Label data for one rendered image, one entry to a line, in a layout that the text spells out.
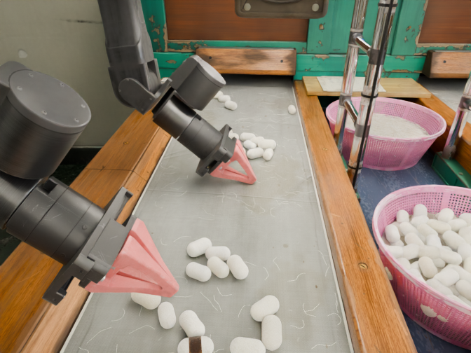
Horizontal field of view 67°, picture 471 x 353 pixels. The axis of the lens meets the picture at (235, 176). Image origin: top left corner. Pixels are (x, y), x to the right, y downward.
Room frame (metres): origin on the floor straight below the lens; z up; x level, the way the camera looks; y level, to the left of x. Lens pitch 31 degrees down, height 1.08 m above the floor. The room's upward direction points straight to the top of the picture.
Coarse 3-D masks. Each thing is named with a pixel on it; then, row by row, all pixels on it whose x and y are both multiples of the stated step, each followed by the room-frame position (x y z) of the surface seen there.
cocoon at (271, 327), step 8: (264, 320) 0.24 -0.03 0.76; (272, 320) 0.24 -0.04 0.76; (264, 328) 0.23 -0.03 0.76; (272, 328) 0.23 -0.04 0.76; (280, 328) 0.23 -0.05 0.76; (264, 336) 0.22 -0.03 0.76; (272, 336) 0.22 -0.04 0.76; (280, 336) 0.22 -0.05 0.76; (264, 344) 0.22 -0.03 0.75; (272, 344) 0.21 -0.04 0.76; (280, 344) 0.22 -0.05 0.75
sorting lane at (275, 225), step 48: (240, 96) 1.01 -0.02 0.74; (288, 96) 1.01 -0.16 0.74; (288, 144) 0.69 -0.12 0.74; (144, 192) 0.51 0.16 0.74; (192, 192) 0.51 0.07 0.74; (240, 192) 0.51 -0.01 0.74; (288, 192) 0.51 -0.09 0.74; (192, 240) 0.39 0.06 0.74; (240, 240) 0.39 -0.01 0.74; (288, 240) 0.39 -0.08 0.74; (192, 288) 0.30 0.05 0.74; (240, 288) 0.30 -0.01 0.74; (288, 288) 0.30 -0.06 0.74; (336, 288) 0.30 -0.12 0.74; (96, 336) 0.23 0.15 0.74; (144, 336) 0.23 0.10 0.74; (240, 336) 0.23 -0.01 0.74; (288, 336) 0.23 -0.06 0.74; (336, 336) 0.23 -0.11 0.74
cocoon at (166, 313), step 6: (162, 306) 0.26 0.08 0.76; (168, 306) 0.26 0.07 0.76; (162, 312) 0.25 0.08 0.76; (168, 312) 0.25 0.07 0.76; (174, 312) 0.25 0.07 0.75; (162, 318) 0.24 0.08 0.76; (168, 318) 0.24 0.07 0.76; (174, 318) 0.25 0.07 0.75; (162, 324) 0.24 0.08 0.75; (168, 324) 0.24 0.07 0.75; (174, 324) 0.24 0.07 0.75
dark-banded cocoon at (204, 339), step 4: (204, 336) 0.22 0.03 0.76; (184, 340) 0.22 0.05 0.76; (188, 340) 0.22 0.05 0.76; (204, 340) 0.22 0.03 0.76; (208, 340) 0.22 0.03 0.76; (180, 344) 0.21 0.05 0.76; (184, 344) 0.21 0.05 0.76; (188, 344) 0.21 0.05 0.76; (204, 344) 0.21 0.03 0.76; (208, 344) 0.21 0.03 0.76; (212, 344) 0.22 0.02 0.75; (180, 348) 0.21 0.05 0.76; (184, 348) 0.21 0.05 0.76; (188, 348) 0.21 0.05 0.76; (204, 348) 0.21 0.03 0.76; (208, 348) 0.21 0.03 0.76; (212, 348) 0.21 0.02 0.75; (180, 352) 0.21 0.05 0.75; (184, 352) 0.21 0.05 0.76; (188, 352) 0.21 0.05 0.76; (204, 352) 0.21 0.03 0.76; (208, 352) 0.21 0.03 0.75
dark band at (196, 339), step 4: (196, 336) 0.22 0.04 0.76; (200, 336) 0.22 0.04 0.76; (192, 340) 0.21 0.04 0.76; (196, 340) 0.21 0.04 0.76; (200, 340) 0.21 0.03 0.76; (192, 344) 0.21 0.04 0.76; (196, 344) 0.21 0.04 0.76; (200, 344) 0.21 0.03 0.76; (192, 348) 0.21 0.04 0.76; (196, 348) 0.21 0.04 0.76; (200, 348) 0.21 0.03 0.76; (192, 352) 0.21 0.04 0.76; (196, 352) 0.21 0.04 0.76; (200, 352) 0.21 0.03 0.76
